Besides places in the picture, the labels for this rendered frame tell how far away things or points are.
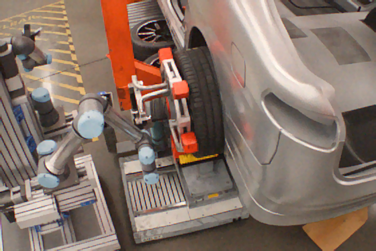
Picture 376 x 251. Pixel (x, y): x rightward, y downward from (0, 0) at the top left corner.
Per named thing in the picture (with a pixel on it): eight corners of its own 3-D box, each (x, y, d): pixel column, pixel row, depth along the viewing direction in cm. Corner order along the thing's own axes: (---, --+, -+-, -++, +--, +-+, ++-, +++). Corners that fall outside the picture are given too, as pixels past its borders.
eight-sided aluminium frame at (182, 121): (193, 168, 234) (189, 97, 196) (182, 170, 233) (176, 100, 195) (174, 111, 272) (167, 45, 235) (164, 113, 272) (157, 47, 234)
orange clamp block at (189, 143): (194, 139, 218) (198, 151, 211) (180, 143, 217) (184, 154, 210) (193, 131, 213) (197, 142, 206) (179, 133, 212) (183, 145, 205)
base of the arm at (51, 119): (39, 129, 230) (35, 118, 223) (38, 115, 241) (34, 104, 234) (60, 123, 234) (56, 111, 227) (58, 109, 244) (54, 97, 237)
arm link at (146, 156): (135, 142, 191) (139, 158, 199) (138, 159, 183) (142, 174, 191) (151, 139, 192) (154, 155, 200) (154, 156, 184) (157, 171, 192)
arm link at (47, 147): (62, 152, 201) (56, 134, 192) (62, 170, 191) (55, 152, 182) (43, 155, 200) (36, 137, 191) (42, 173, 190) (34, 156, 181)
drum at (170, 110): (184, 121, 234) (182, 103, 225) (149, 129, 231) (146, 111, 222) (178, 107, 244) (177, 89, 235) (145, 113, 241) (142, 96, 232)
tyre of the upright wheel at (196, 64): (243, 96, 192) (206, 24, 234) (197, 105, 189) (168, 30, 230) (234, 170, 242) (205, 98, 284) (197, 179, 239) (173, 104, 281)
